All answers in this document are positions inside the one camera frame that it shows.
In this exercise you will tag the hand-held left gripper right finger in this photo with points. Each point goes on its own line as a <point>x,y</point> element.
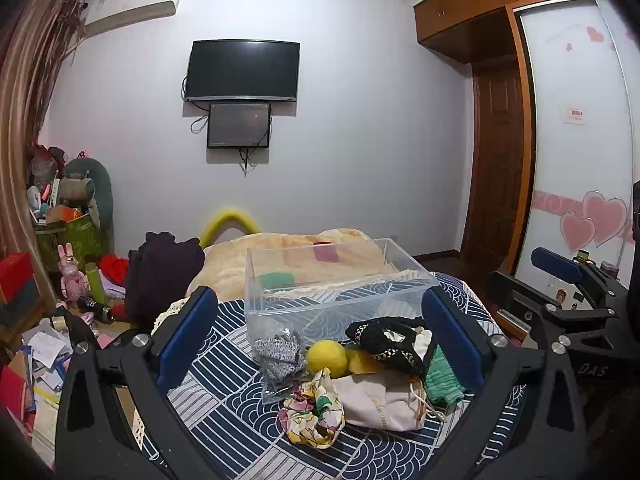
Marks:
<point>452,342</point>

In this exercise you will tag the clear plastic storage box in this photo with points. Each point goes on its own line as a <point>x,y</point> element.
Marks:
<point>340,305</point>

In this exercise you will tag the red cloth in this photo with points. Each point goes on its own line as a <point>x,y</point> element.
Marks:
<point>114,269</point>

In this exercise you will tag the striped brown curtain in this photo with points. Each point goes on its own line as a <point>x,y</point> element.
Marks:
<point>25,125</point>

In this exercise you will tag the pink cloth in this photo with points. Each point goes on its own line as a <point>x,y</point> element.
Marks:
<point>326,252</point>

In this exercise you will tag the yellow soft ball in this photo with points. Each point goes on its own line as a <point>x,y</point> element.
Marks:
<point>326,358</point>

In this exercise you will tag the floral fabric scrunchie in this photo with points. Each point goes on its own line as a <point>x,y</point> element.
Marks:
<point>312,412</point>

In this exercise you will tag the grey knitted cloth in bag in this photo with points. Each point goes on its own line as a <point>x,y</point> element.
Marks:
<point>280,360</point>

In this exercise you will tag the black lace garment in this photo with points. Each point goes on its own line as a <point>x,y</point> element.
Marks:
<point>385,342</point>

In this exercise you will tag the light green bottle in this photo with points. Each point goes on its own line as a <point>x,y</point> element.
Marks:
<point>96,285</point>

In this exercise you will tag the green sponge cloth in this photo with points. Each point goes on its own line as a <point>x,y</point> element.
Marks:
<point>276,281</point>

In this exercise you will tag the red box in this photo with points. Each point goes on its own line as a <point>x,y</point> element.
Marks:
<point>17,275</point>

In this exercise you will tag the brown wooden door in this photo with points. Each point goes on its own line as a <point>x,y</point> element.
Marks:
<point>495,160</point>

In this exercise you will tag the wooden overhead cabinet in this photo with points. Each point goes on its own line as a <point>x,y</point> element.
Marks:
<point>465,7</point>

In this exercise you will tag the pink rabbit plush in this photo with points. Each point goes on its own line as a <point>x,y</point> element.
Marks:
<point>72,277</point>

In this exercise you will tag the white heart-patterned wardrobe door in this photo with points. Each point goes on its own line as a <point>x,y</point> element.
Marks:
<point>575,170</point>

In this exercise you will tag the pile of papers and books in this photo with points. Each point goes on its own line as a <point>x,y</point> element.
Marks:
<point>35,375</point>

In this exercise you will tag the yellow foam arch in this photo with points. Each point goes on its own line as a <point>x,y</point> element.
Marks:
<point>225,221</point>

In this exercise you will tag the wall-mounted black television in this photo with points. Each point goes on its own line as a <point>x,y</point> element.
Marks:
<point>243,69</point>

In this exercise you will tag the pile of assorted clutter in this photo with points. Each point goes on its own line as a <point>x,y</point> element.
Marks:
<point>45,180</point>

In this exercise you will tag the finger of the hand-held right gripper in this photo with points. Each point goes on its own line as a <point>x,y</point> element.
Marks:
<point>515,305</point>
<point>557,264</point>

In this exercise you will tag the blue patterned bedsheet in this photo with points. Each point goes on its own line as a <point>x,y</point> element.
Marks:
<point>235,400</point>

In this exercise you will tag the dark purple clothing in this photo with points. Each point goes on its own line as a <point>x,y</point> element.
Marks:
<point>155,280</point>

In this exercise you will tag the white label sticker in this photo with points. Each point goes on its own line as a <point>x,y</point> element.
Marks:
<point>575,114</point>

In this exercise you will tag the white lace cloth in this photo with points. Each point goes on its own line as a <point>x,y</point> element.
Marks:
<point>172,312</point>

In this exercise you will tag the green plush toy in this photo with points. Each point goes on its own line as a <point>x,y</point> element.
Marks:
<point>87,190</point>

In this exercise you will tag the white air conditioner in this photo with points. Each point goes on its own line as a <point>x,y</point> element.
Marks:
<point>131,6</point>

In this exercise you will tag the small black wall monitor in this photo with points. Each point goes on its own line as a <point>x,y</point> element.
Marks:
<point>239,125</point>

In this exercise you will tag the black bottle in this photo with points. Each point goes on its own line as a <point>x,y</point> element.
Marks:
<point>95,307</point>

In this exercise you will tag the green shopping bag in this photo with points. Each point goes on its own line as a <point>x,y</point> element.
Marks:
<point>75,240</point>

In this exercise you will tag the beige fluffy blanket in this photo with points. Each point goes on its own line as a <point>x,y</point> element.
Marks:
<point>225,265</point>

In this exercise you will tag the green towel cloth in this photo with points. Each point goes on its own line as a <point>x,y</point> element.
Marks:
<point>442,377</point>

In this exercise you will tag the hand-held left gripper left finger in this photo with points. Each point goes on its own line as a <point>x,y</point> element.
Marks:
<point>182,345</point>

